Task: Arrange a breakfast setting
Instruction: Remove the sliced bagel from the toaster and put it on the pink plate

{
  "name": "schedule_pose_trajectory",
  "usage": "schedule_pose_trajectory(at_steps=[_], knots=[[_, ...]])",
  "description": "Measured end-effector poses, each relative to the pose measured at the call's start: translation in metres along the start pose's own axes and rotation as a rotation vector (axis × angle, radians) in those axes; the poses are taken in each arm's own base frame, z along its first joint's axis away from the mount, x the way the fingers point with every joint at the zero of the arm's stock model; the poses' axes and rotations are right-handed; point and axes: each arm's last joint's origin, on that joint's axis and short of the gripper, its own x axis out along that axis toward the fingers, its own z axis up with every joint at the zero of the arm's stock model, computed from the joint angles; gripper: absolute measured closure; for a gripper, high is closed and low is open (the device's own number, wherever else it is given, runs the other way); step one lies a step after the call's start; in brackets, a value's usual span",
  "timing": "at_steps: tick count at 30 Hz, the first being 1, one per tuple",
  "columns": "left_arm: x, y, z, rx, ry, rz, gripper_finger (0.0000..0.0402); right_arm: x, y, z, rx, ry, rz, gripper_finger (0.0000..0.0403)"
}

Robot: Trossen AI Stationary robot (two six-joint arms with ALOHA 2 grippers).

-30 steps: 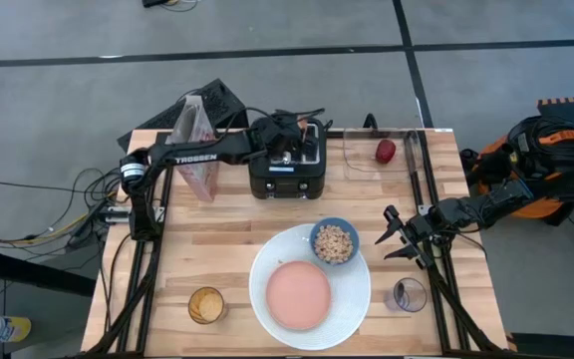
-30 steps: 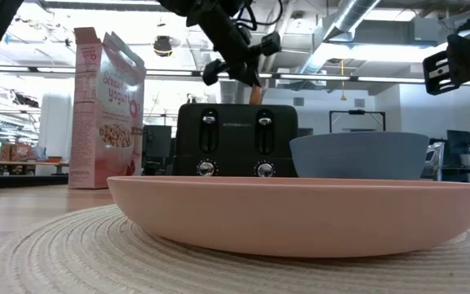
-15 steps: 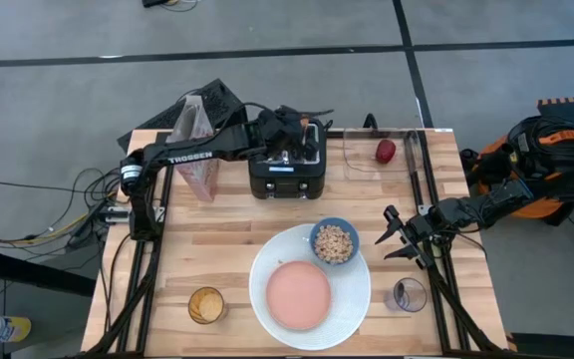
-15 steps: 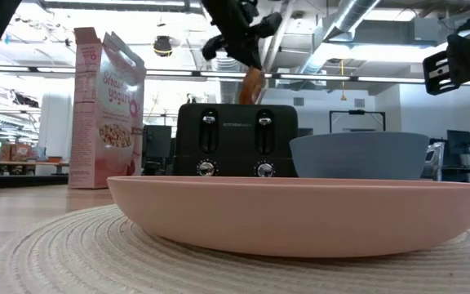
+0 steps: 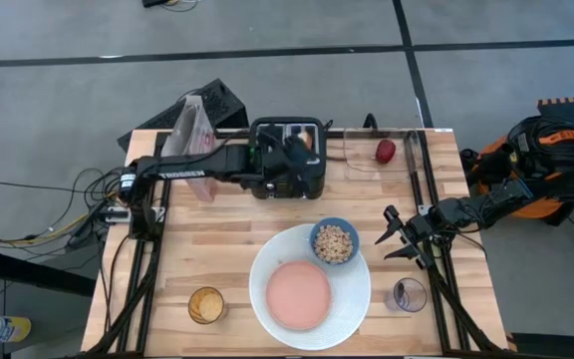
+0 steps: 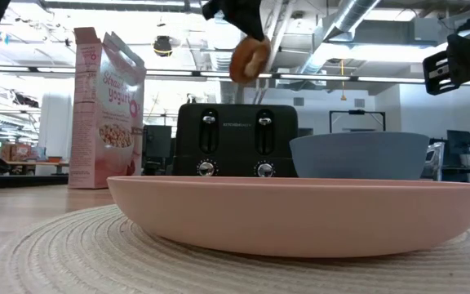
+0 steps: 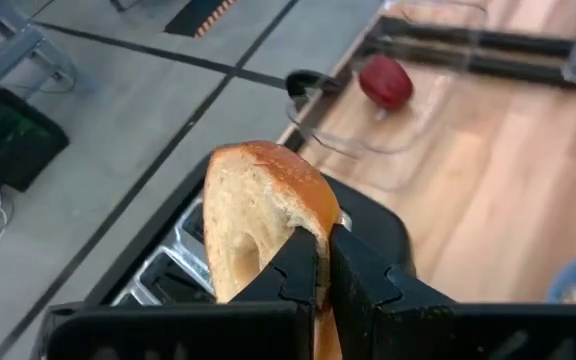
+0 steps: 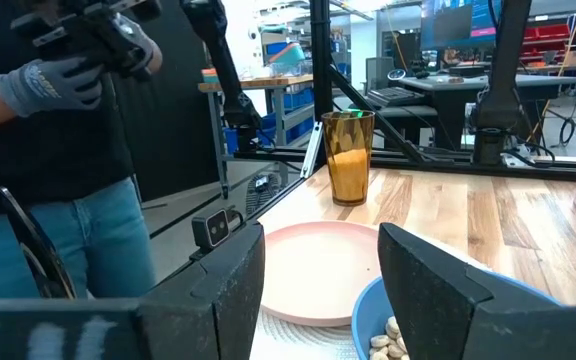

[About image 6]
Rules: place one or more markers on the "blue-grey bowl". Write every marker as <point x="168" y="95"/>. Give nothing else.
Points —
<point x="359" y="157"/>

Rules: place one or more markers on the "black aluminium table frame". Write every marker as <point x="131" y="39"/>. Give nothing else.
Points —
<point x="14" y="181"/>

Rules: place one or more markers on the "wooden desk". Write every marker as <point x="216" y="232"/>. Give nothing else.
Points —
<point x="35" y="164"/>

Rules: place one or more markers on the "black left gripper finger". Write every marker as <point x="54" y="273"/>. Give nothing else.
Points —
<point x="258" y="22"/>
<point x="248" y="26"/>

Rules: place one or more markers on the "linear ceiling light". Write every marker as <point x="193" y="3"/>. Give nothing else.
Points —
<point x="312" y="77"/>

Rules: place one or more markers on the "white round plate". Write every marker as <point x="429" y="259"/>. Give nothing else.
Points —
<point x="76" y="253"/>

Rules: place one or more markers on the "black ceiling dome camera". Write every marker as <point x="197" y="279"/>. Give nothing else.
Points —
<point x="162" y="45"/>

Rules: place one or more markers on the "black frame stand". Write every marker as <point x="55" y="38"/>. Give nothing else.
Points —
<point x="357" y="112"/>

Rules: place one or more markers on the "pink plate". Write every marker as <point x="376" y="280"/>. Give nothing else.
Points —
<point x="300" y="216"/>

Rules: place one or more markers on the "black four-slot toaster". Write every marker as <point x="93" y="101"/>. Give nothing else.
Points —
<point x="235" y="143"/>

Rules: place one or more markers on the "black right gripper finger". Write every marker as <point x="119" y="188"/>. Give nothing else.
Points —
<point x="465" y="59"/>
<point x="437" y="73"/>

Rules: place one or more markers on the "pink strawberry yogurt cereal box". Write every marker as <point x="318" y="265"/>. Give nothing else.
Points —
<point x="108" y="114"/>

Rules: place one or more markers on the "cardboard box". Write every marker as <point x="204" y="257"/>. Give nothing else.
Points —
<point x="16" y="152"/>

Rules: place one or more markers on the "toasted bagel half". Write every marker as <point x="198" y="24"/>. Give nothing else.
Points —
<point x="249" y="61"/>

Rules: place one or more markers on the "silver ventilation duct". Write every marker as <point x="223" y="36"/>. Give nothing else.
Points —
<point x="341" y="20"/>

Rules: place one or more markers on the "black computer monitor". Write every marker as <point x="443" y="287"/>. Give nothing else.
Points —
<point x="157" y="143"/>

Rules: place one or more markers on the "clear plastic container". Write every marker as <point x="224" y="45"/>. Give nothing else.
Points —
<point x="434" y="161"/>

